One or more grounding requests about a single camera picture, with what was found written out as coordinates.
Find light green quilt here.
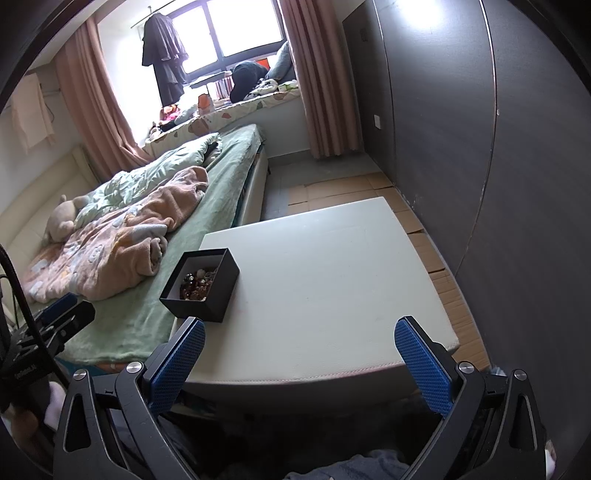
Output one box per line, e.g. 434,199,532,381
74,134,222,230

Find window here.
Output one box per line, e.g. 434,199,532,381
95,0,287,89

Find beige plush toy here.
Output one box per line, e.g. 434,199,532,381
43,194,90,244

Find brown rudraksha bead bracelet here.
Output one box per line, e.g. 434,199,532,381
179,277,214,302

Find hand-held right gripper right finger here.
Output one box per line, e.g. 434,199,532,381
393,316,550,480

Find black bag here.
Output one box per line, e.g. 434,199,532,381
229,60,271,103

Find white leather table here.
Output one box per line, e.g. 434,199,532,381
173,196,462,398

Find flattened cardboard sheets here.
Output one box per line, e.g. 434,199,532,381
286,171,491,370

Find hanging dark clothes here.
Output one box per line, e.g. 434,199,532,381
141,11,189,107

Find small folding table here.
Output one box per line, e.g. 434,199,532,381
190,71,232,92

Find bed with green sheet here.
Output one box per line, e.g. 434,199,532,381
0,124,271,366

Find dark grey wardrobe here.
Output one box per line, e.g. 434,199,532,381
342,0,591,462

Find black cable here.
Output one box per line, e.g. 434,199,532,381
0,244,71,393

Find person's grey pants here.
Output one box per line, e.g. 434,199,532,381
281,450,411,480

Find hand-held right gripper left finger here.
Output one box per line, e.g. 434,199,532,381
53,316,207,480

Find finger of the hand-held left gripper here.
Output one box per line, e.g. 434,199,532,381
39,301,96,354
32,292,79,326

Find pink curtain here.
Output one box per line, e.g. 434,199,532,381
279,0,365,160
55,18,154,179

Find grey pillow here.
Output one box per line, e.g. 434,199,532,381
265,41,296,84

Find pink fleece blanket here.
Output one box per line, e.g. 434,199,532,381
21,166,211,305

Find person's left hand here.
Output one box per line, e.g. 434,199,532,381
0,381,66,445

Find beige hanging cloth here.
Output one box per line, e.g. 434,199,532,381
10,74,56,155

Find patterned window seat cushion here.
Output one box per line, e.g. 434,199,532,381
143,80,301,158

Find cream upholstered headboard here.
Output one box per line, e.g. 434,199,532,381
0,148,98,259

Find black jewelry box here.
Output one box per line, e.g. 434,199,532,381
159,248,240,323

